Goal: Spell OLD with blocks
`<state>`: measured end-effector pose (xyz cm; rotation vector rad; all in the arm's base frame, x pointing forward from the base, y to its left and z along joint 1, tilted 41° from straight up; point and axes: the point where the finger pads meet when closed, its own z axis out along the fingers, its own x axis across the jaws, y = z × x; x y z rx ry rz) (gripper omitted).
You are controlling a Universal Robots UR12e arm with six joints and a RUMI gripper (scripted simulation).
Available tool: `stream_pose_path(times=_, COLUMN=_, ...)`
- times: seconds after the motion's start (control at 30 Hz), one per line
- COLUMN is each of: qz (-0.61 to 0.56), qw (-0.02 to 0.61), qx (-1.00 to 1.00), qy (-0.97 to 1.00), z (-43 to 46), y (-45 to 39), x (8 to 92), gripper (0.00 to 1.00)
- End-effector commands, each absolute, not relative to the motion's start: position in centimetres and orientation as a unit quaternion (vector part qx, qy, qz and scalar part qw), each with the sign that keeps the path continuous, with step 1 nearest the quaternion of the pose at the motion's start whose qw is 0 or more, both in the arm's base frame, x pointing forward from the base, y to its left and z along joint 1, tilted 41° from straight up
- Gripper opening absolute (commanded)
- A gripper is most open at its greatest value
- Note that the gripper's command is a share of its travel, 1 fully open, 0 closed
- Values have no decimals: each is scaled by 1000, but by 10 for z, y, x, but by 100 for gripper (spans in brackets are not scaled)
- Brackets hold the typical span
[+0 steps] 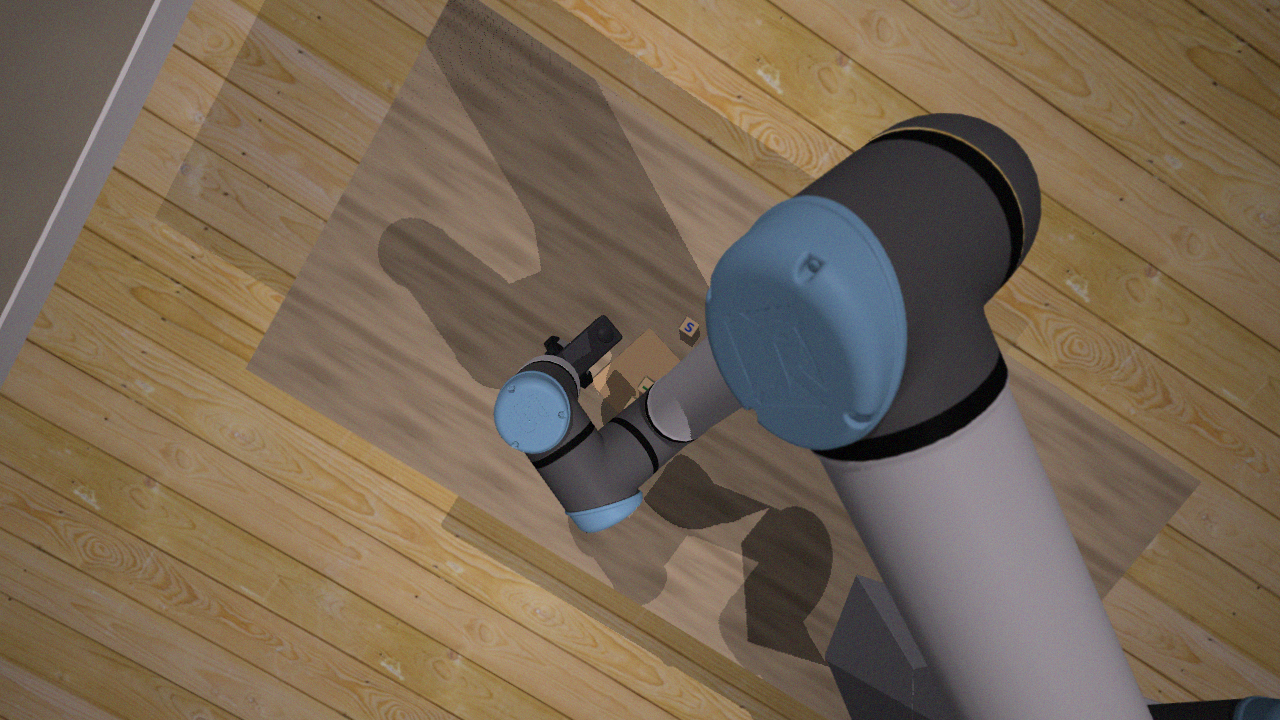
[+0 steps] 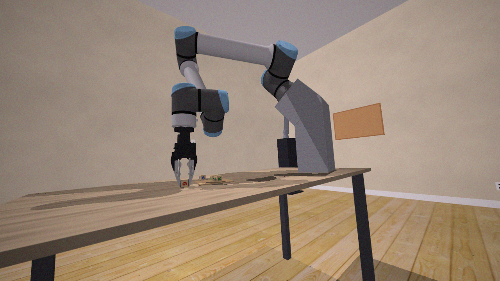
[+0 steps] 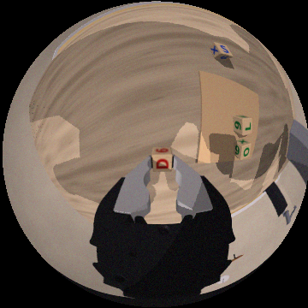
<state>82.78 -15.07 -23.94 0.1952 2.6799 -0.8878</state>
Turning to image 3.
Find tan square mat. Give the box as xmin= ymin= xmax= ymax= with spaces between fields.
xmin=197 ymin=71 xmax=259 ymax=163

